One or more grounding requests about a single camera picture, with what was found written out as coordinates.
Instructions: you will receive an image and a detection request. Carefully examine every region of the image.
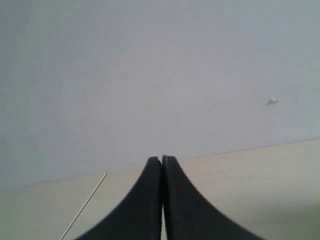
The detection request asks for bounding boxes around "white blob on wall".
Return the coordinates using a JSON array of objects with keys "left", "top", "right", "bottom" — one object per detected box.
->
[{"left": 267, "top": 97, "right": 280, "bottom": 105}]

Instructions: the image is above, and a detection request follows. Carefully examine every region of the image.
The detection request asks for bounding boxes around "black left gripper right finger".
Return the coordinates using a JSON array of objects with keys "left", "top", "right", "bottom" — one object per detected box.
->
[{"left": 162, "top": 155, "right": 261, "bottom": 240}]

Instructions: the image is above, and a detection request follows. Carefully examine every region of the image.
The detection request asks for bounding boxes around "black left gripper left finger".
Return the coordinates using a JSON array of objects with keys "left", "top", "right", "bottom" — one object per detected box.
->
[{"left": 77, "top": 156, "right": 163, "bottom": 240}]

